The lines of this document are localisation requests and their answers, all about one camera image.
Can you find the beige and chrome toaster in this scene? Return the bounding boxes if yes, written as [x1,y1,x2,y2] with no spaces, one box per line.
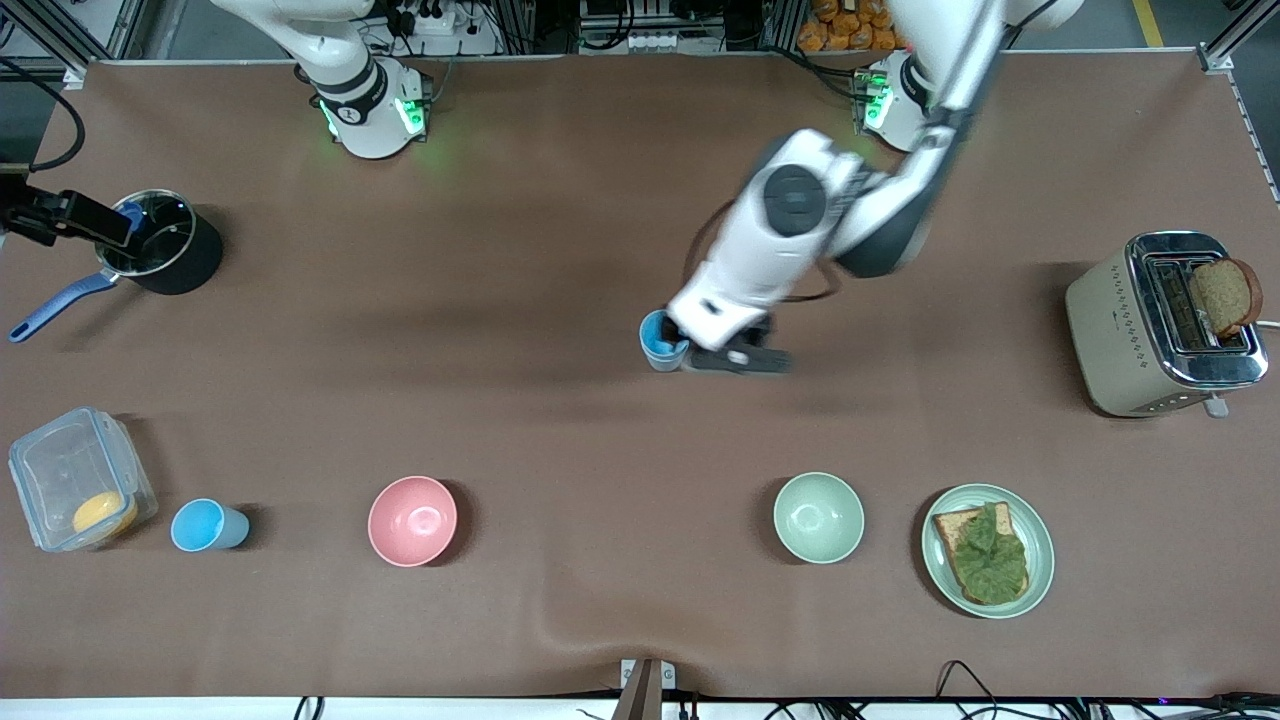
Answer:
[1064,231,1271,419]

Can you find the green lettuce leaf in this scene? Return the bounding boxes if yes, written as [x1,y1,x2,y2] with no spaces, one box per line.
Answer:
[950,503,1029,604]

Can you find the dark brown bread slice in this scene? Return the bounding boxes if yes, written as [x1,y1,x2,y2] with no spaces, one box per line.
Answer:
[1188,258,1264,338]

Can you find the thin black looped cable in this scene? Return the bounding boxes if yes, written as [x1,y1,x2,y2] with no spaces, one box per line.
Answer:
[935,659,1003,720]

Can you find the bag of orange buns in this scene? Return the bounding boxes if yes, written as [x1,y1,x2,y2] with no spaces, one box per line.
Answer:
[797,0,906,53]

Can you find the pale green plate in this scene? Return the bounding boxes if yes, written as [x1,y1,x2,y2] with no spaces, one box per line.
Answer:
[921,484,1056,620]

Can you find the pale green bowl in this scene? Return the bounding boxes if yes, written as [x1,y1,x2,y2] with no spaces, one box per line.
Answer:
[773,472,866,565]

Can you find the black saucepan with blue handle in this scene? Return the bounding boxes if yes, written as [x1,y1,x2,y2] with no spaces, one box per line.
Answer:
[8,188,225,344]

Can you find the round yellow food piece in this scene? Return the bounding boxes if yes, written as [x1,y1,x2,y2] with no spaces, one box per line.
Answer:
[72,490,139,536]

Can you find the pink bowl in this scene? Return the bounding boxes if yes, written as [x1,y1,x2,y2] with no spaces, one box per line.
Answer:
[367,475,459,568]

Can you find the clear plastic food container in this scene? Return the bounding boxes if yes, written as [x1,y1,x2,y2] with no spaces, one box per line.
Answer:
[8,406,159,553]

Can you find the grey metal camera mount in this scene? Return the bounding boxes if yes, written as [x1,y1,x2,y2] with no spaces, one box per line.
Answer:
[612,657,677,720]

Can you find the white power strip with plugs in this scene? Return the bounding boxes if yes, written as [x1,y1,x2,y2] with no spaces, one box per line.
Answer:
[385,0,458,36]

